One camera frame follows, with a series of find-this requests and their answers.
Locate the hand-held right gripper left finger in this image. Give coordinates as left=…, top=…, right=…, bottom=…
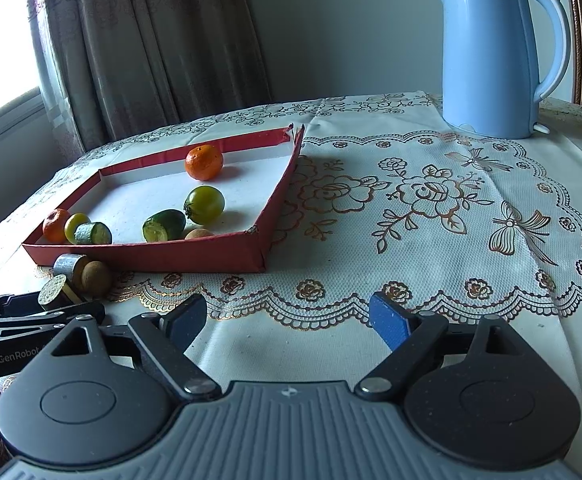
left=46, top=292, right=222, bottom=401

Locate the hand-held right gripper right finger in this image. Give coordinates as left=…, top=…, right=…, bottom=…
left=355, top=290, right=537, bottom=401

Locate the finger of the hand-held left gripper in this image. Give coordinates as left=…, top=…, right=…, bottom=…
left=0, top=292, right=42, bottom=317
left=0, top=302, right=106, bottom=334

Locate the red cardboard box tray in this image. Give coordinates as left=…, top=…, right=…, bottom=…
left=22, top=124, right=306, bottom=273

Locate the green cucumber piece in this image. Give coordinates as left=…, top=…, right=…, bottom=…
left=142, top=209, right=187, bottom=243
left=74, top=221, right=112, bottom=246

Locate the large green tomato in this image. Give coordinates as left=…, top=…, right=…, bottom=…
left=183, top=185, right=226, bottom=226

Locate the large orange tangerine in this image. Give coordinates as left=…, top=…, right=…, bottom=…
left=185, top=144, right=224, bottom=182

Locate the small yellow-green round fruit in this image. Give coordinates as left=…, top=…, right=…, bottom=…
left=65, top=212, right=90, bottom=245

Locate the brown patterned curtain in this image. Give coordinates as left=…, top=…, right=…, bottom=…
left=23, top=0, right=272, bottom=153

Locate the light blue electric kettle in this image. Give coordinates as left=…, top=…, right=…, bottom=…
left=433, top=0, right=572, bottom=140

